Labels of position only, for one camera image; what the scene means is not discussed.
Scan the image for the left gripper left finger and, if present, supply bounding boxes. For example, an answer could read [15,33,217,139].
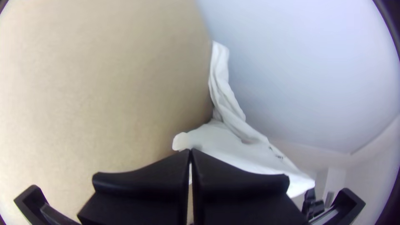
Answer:
[77,149,192,225]

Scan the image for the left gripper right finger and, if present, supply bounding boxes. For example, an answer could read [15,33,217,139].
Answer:
[191,148,309,225]

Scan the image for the white t-shirt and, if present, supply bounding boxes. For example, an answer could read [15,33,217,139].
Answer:
[172,40,316,199]

